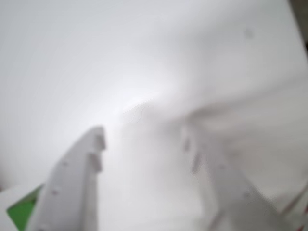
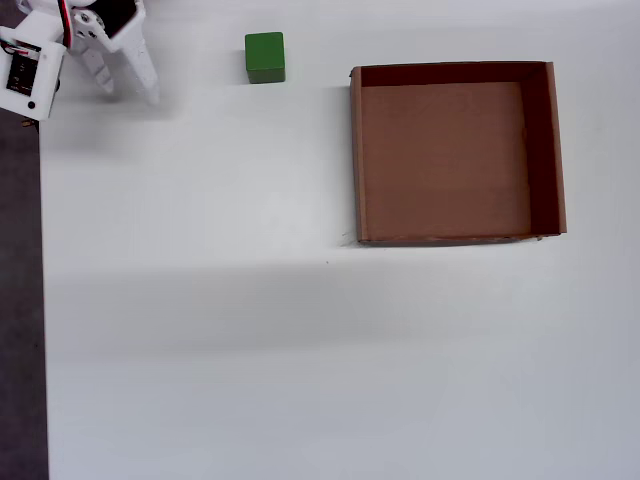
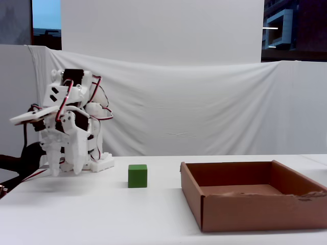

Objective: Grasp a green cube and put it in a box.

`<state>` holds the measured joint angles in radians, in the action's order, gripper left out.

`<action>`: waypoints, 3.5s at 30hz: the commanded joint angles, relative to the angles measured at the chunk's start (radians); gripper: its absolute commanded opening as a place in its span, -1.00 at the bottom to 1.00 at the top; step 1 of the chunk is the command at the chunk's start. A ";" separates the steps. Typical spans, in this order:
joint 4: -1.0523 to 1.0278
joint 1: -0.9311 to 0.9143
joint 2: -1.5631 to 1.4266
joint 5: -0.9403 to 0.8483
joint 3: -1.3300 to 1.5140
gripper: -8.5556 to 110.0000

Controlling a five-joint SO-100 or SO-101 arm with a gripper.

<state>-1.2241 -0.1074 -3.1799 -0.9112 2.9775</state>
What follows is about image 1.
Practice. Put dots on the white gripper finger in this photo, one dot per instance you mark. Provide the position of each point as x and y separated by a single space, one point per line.
231 197
69 183

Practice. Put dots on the green cube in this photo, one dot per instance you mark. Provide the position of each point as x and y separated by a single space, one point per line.
19 214

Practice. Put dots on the white cloth backdrop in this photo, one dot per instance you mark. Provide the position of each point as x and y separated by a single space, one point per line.
252 108

